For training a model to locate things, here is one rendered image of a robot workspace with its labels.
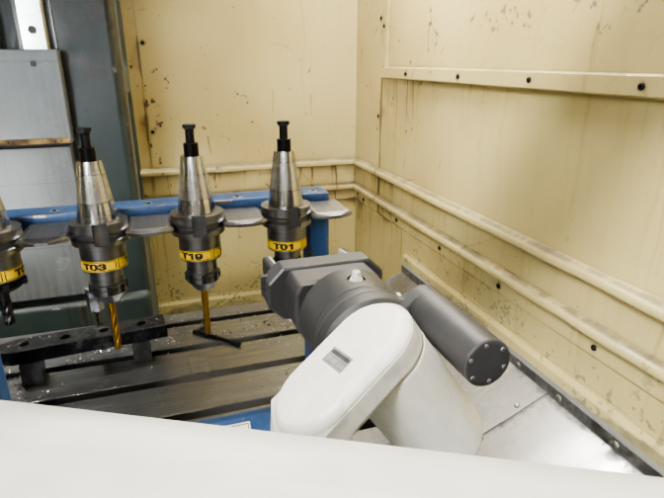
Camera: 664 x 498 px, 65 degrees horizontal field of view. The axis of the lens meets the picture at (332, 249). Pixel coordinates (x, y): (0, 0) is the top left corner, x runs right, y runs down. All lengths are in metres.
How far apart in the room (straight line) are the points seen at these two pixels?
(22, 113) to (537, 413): 1.10
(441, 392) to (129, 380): 0.67
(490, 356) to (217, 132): 1.33
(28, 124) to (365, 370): 0.99
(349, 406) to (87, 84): 1.02
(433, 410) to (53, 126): 1.00
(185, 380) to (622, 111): 0.78
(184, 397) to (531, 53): 0.79
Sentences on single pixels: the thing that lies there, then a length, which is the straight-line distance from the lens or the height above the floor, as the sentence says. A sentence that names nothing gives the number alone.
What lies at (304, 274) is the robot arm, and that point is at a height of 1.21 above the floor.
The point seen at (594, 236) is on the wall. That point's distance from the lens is 0.87.
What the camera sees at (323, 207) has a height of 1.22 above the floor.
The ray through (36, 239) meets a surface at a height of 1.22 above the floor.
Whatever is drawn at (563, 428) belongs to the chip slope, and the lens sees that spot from 0.96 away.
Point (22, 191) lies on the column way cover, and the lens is 1.24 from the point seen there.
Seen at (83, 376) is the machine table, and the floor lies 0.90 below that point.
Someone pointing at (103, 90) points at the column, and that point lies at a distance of 1.23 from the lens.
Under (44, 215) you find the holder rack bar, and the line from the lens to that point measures 0.70.
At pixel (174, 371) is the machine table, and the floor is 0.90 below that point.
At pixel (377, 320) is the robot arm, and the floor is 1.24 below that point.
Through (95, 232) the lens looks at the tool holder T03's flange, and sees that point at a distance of 0.64.
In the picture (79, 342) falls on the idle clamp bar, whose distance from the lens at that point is 0.96.
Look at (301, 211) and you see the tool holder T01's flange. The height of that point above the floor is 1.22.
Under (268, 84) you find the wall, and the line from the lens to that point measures 1.62.
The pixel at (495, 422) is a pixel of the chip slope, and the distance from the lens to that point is 0.99.
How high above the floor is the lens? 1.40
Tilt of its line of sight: 20 degrees down
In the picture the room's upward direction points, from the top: straight up
